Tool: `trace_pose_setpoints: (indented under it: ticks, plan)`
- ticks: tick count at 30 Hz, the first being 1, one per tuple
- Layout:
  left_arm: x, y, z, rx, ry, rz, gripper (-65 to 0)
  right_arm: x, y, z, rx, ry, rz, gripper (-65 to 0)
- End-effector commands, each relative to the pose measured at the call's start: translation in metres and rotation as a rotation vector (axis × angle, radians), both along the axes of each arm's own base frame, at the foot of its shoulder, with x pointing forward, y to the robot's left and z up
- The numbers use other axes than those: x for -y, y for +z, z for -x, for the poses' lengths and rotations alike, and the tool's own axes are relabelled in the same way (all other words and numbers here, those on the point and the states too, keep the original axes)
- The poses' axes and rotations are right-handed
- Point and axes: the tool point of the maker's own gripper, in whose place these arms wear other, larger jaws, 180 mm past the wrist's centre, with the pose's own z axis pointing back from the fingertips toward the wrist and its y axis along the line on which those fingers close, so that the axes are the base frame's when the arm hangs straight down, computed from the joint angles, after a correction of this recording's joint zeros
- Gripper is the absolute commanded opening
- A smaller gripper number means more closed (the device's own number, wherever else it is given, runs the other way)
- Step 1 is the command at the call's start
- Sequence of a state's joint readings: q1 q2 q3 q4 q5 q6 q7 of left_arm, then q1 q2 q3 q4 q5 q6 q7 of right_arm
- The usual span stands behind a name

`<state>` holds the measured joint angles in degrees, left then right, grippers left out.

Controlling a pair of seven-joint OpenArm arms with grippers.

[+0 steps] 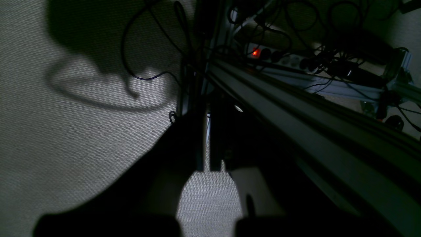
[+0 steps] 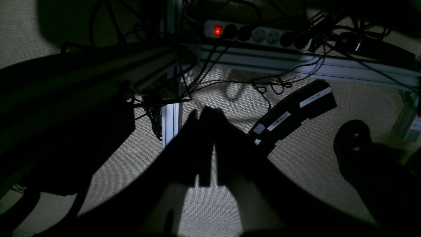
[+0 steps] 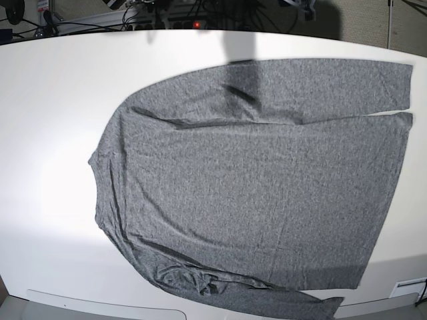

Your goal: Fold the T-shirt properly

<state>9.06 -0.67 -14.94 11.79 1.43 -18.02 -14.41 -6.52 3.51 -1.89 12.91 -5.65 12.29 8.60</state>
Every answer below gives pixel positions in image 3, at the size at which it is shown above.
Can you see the grey long-sleeve T-shirt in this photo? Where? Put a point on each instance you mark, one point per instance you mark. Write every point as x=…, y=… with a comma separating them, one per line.
x=247, y=185

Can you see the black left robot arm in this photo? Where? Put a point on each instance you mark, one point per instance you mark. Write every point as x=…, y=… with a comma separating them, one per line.
x=305, y=9

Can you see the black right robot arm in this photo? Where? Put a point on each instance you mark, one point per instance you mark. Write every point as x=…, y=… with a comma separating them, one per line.
x=114, y=4

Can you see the black power strip red light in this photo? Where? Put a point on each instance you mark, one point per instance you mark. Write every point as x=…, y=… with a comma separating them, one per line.
x=187, y=24

